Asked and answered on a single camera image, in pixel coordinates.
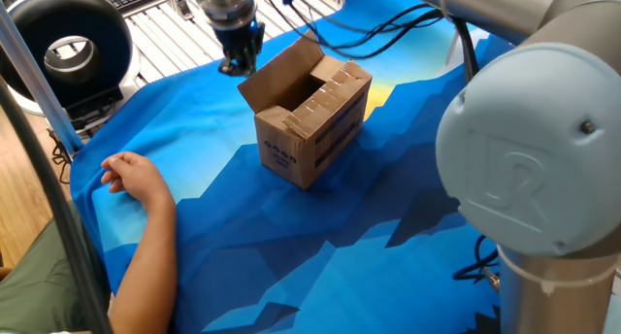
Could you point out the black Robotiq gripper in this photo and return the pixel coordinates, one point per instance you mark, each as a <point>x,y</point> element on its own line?
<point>240,38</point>

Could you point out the brown cardboard box with label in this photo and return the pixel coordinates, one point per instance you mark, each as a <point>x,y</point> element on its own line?
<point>301,130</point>

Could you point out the person's bare forearm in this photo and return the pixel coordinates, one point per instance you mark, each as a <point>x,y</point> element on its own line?
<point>145,276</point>

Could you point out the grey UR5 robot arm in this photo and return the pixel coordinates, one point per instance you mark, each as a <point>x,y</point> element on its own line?
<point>533,144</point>

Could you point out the person's bare hand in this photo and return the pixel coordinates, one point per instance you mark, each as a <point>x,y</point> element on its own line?
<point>138,178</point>

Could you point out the blue mountain print cloth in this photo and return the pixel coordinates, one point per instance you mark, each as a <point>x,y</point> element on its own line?
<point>291,256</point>

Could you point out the green trousers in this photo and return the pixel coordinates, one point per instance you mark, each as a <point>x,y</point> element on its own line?
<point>34,285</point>

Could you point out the small aluminium upright bracket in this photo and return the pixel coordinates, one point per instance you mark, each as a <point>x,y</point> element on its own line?
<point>179,1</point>

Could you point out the aluminium frame bar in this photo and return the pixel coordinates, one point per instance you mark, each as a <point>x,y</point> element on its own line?
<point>39,81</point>

